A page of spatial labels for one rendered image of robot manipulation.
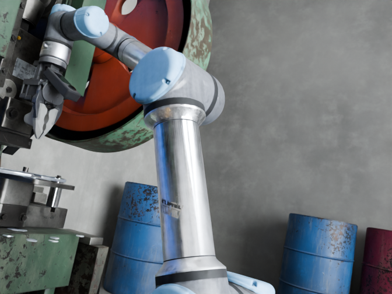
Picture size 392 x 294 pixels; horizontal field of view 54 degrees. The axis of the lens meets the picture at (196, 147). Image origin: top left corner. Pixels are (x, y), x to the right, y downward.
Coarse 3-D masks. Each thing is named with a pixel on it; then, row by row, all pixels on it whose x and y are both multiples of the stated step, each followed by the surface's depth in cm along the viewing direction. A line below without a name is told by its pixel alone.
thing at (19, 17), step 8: (24, 0) 101; (24, 8) 101; (16, 16) 99; (16, 24) 99; (40, 24) 120; (16, 32) 99; (32, 32) 121; (40, 32) 119; (8, 48) 98; (8, 56) 98; (0, 64) 96; (8, 64) 98; (0, 72) 96; (0, 80) 97
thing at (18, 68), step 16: (16, 48) 104; (32, 48) 108; (16, 64) 104; (32, 64) 109; (16, 80) 105; (0, 96) 100; (16, 96) 105; (0, 112) 100; (16, 112) 101; (0, 128) 102; (16, 128) 103
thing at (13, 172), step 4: (0, 168) 99; (4, 168) 113; (0, 172) 87; (4, 172) 88; (8, 172) 88; (12, 172) 88; (16, 172) 89; (20, 172) 97; (24, 172) 104; (24, 176) 90; (28, 176) 90; (32, 176) 98; (36, 176) 107; (40, 176) 115; (44, 176) 114; (48, 176) 114; (48, 180) 95; (52, 180) 96; (56, 180) 97; (60, 180) 99; (64, 180) 102
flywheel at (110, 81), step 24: (120, 0) 149; (144, 0) 143; (168, 0) 134; (120, 24) 145; (144, 24) 141; (168, 24) 132; (96, 48) 143; (96, 72) 145; (120, 72) 140; (96, 96) 143; (120, 96) 138; (72, 120) 140; (96, 120) 136; (120, 120) 131
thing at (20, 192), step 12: (0, 180) 95; (12, 180) 96; (24, 180) 88; (36, 180) 88; (0, 192) 94; (12, 192) 96; (24, 192) 100; (0, 204) 94; (12, 204) 97; (24, 204) 100; (0, 216) 94; (12, 216) 97; (24, 216) 99
